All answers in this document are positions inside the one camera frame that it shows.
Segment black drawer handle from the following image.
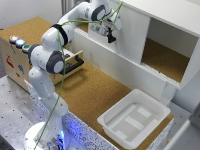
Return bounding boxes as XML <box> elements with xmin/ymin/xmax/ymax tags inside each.
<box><xmin>63</xmin><ymin>54</ymin><xmax>85</xmax><ymax>75</ymax></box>

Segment green button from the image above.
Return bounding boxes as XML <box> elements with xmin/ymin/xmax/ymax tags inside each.
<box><xmin>21</xmin><ymin>43</ymin><xmax>32</xmax><ymax>54</ymax></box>

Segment blue button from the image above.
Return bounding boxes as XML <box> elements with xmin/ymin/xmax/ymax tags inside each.
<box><xmin>15</xmin><ymin>38</ymin><xmax>26</xmax><ymax>49</ymax></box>

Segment wooden drawer box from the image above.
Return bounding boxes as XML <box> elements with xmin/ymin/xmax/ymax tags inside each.
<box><xmin>0</xmin><ymin>16</ymin><xmax>84</xmax><ymax>93</ymax></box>

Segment red button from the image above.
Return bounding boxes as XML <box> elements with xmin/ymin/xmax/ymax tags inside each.
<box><xmin>8</xmin><ymin>34</ymin><xmax>20</xmax><ymax>45</ymax></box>

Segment green cable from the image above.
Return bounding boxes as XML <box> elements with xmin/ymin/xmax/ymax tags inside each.
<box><xmin>33</xmin><ymin>0</ymin><xmax>125</xmax><ymax>150</ymax></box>

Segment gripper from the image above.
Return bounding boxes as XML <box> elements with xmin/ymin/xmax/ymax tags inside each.
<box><xmin>88</xmin><ymin>21</ymin><xmax>123</xmax><ymax>38</ymax></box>

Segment wooden drawer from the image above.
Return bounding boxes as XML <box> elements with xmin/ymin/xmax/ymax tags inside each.
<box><xmin>53</xmin><ymin>49</ymin><xmax>85</xmax><ymax>83</ymax></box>

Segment white cabinet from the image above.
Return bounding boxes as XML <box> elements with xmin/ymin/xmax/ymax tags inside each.
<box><xmin>73</xmin><ymin>0</ymin><xmax>200</xmax><ymax>108</ymax></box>

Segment black door handle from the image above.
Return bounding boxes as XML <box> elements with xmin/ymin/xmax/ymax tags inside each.
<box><xmin>106</xmin><ymin>27</ymin><xmax>118</xmax><ymax>44</ymax></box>

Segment white sliding door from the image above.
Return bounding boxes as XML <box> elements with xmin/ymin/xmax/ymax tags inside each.
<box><xmin>99</xmin><ymin>2</ymin><xmax>152</xmax><ymax>66</ymax></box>

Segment white plastic box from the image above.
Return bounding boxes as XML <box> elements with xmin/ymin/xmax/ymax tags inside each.
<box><xmin>96</xmin><ymin>88</ymin><xmax>172</xmax><ymax>150</ymax></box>

